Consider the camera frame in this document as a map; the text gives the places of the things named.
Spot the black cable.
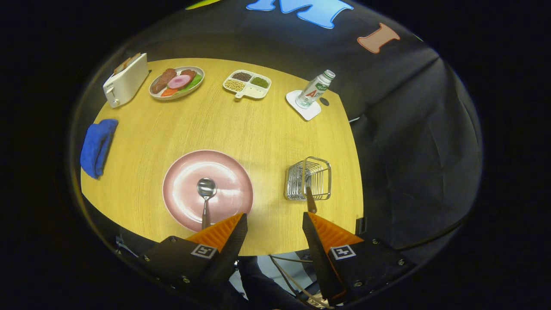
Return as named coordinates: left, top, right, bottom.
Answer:
left=396, top=215, right=474, bottom=251

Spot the blue folded cloth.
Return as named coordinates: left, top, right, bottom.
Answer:
left=80, top=119, right=119, bottom=179

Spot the metal spoon with brown handle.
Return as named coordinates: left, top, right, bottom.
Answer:
left=197, top=177, right=218, bottom=230

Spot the white toaster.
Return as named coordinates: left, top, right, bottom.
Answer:
left=102, top=53, right=150, bottom=109

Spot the white square coaster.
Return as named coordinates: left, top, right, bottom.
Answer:
left=286, top=90, right=322, bottom=121

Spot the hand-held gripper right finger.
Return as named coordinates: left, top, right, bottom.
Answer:
left=302, top=211, right=417, bottom=305

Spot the white oval food plate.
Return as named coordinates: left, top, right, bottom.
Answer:
left=149, top=66, right=205, bottom=100

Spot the pink round plate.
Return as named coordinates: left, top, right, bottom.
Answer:
left=162, top=149, right=254, bottom=233

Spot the metal wire basket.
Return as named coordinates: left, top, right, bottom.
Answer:
left=284, top=156, right=332, bottom=201

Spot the long brown sausage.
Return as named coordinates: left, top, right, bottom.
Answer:
left=151, top=68, right=177, bottom=94

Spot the metal fork with brown handle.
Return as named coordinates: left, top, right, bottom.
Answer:
left=300, top=170, right=318, bottom=214

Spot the white divided dish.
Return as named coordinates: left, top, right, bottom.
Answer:
left=223, top=70, right=272, bottom=100

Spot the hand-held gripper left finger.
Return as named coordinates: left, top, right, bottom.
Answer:
left=138, top=212, right=249, bottom=302

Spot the white plastic drink bottle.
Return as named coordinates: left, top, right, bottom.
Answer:
left=295, top=70, right=336, bottom=109

